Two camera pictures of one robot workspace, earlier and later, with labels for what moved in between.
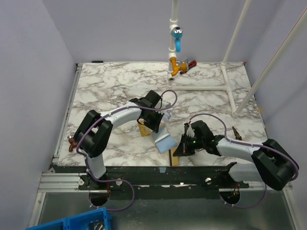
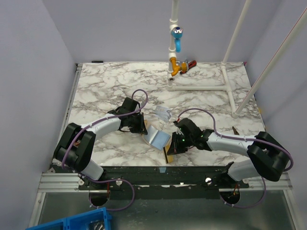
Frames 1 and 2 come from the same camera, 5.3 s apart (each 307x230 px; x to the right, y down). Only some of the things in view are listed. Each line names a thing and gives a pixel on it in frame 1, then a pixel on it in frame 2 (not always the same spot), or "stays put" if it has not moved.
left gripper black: x=155 y=126 → x=141 y=129
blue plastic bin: x=97 y=219 stays put
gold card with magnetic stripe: x=173 y=160 → x=170 y=157
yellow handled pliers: x=237 y=135 stays put
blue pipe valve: x=177 y=33 stays put
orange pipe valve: x=176 y=68 stays put
